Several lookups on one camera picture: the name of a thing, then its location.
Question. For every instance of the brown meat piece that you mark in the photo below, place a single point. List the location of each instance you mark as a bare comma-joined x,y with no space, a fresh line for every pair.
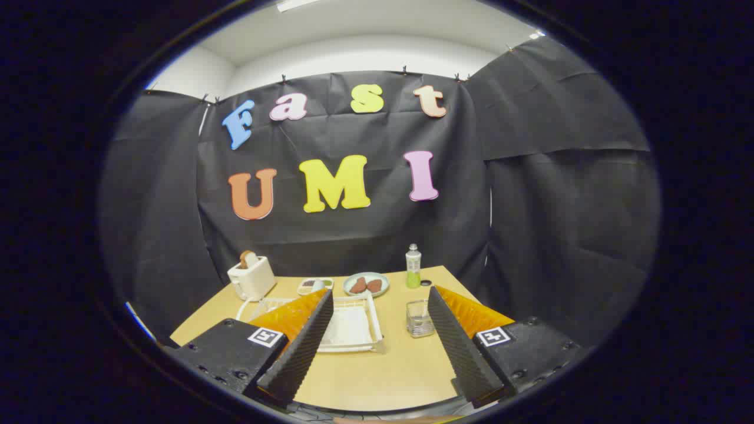
359,285
374,285

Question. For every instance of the ceiling light strip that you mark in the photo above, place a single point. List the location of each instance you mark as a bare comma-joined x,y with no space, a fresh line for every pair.
294,5

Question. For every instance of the small pale green dish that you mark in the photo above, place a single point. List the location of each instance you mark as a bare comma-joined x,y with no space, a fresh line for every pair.
368,274

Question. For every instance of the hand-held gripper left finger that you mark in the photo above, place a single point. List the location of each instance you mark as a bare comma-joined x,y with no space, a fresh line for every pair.
300,359

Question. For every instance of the white ribbed drip tray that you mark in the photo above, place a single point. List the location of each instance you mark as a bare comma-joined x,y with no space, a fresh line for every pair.
347,327

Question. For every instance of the white divided grain tray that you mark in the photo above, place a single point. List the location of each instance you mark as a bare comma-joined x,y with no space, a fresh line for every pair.
315,287

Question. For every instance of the green drink bottle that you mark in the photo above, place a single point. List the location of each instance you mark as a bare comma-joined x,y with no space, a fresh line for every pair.
413,268

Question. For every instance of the white toaster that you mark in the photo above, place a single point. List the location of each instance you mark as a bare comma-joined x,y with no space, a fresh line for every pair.
253,280

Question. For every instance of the bread slice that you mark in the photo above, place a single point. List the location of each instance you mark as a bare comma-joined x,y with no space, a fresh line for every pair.
248,259

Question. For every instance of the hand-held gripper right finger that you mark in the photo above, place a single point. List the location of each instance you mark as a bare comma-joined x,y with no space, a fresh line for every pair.
462,359

